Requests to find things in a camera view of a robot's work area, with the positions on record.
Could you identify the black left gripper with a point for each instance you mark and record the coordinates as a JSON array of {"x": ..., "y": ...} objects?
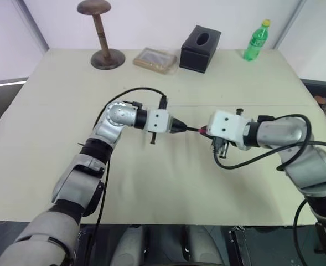
[{"x": 172, "y": 125}]

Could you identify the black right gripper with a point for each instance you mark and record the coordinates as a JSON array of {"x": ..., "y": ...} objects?
[{"x": 221, "y": 148}]

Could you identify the red marker cap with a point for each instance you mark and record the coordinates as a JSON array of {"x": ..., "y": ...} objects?
[{"x": 202, "y": 130}]

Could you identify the black marker pen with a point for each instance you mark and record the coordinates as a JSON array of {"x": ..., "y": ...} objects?
[{"x": 193, "y": 128}]

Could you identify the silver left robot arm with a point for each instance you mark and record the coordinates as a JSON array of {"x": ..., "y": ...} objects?
[{"x": 68, "y": 180}]

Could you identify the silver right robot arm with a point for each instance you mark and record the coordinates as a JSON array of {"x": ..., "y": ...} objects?
[{"x": 304, "y": 166}]

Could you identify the green plastic bottle yellow cap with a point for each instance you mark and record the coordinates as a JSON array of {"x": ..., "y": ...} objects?
[{"x": 255, "y": 41}]

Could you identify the black tissue box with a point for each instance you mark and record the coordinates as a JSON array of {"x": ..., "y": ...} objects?
[{"x": 193, "y": 58}]

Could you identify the clear plastic box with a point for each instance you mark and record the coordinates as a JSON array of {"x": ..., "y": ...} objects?
[{"x": 154, "y": 59}]

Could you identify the brown wooden hat stand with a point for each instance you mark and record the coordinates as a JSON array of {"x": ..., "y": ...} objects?
[{"x": 103, "y": 41}]

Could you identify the dark side table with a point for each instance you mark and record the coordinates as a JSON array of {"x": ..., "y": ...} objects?
[{"x": 317, "y": 88}]

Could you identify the black flat block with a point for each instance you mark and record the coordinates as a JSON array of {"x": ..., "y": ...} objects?
[{"x": 238, "y": 246}]

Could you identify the grey rounded shape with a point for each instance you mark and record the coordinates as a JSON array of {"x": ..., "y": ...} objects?
[{"x": 132, "y": 246}]

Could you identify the dark cabinet with light strip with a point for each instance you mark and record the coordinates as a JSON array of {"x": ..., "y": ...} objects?
[{"x": 2, "y": 105}]

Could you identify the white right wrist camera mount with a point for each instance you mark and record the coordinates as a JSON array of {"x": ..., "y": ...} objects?
[{"x": 226, "y": 124}]

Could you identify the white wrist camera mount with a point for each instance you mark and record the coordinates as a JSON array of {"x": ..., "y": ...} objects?
[
  {"x": 226, "y": 124},
  {"x": 158, "y": 120}
]

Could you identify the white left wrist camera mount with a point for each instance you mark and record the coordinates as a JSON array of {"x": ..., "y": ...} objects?
[{"x": 158, "y": 120}]

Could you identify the grey partition post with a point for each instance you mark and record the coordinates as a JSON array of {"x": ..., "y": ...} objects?
[
  {"x": 32, "y": 25},
  {"x": 288, "y": 25}
]

